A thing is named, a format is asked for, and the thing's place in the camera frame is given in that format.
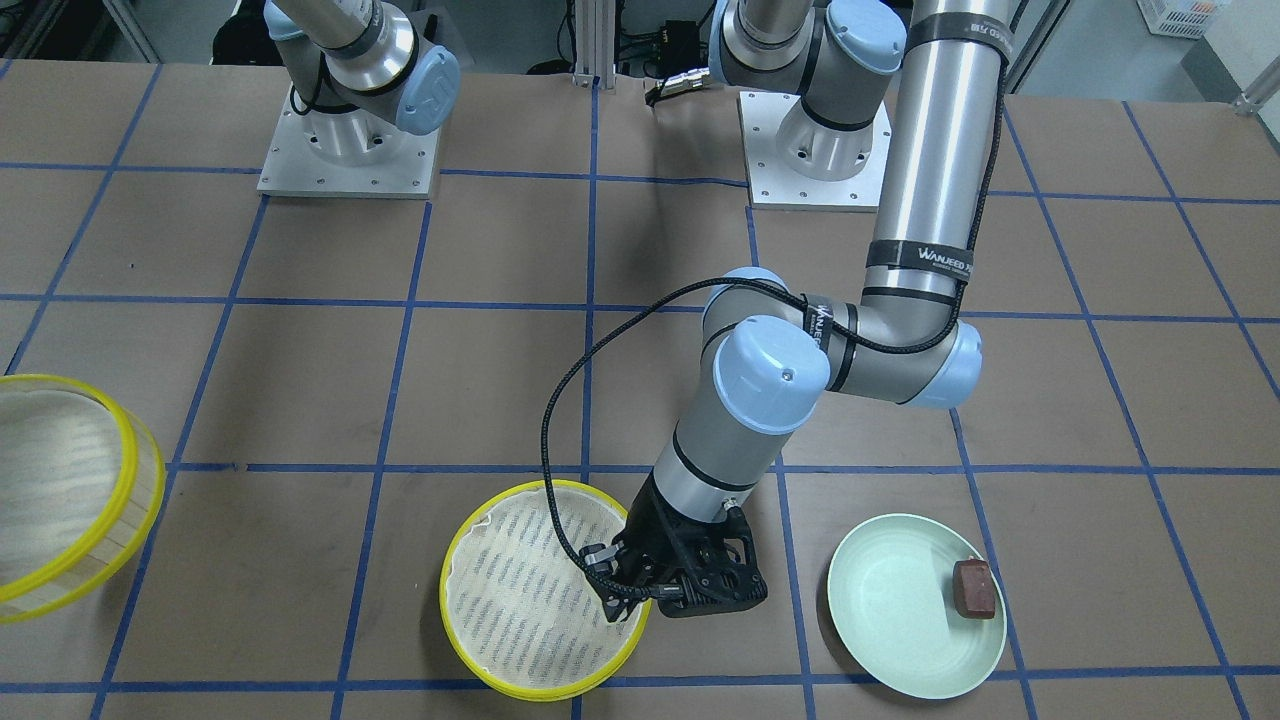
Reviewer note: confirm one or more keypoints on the light green plate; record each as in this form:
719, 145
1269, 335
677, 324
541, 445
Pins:
889, 593

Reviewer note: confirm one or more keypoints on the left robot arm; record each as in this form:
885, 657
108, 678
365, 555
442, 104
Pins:
767, 354

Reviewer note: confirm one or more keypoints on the yellow bamboo steamer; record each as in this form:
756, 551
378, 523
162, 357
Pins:
82, 480
519, 613

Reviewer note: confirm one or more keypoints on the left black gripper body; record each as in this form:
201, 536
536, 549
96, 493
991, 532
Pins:
648, 527

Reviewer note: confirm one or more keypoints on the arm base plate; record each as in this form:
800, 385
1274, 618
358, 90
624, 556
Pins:
795, 163
352, 155

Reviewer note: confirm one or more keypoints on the aluminium frame post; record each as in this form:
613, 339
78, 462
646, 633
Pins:
595, 27

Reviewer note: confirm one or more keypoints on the brown steamed bun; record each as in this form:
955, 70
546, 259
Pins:
974, 590

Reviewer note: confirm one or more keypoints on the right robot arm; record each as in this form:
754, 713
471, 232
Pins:
364, 55

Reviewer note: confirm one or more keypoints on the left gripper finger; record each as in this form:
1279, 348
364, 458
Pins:
620, 600

